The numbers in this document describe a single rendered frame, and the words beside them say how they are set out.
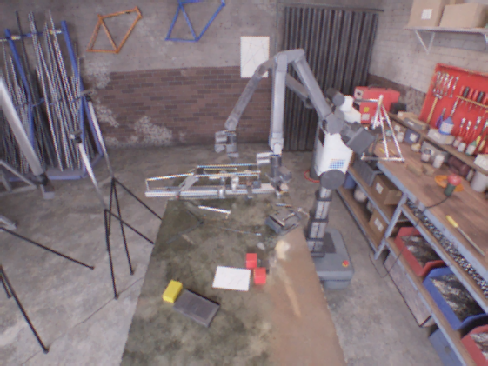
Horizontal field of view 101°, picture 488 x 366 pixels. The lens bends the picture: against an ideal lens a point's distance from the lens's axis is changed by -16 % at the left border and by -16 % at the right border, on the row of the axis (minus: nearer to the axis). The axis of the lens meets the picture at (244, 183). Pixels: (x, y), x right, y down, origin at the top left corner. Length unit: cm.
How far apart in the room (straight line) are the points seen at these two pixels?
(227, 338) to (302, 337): 27
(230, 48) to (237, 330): 362
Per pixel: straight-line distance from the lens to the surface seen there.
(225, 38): 393
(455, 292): 216
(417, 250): 228
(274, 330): 98
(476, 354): 200
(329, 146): 141
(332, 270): 198
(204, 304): 101
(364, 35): 401
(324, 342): 100
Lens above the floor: 178
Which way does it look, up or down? 34 degrees down
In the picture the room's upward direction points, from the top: straight up
